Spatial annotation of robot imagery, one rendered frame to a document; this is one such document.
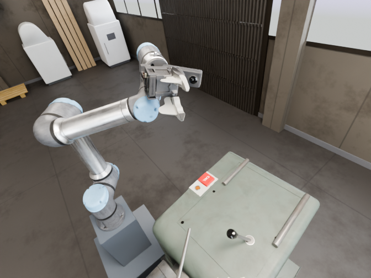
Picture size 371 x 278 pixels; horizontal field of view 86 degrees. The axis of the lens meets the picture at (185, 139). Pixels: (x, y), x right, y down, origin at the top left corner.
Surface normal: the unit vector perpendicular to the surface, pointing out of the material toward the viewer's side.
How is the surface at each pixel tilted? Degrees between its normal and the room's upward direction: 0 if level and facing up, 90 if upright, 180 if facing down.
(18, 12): 90
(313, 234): 0
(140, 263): 0
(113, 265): 0
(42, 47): 90
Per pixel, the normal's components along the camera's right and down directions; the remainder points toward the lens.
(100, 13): 0.49, 0.23
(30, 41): 0.60, 0.47
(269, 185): -0.13, -0.74
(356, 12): -0.79, 0.48
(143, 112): 0.05, 0.66
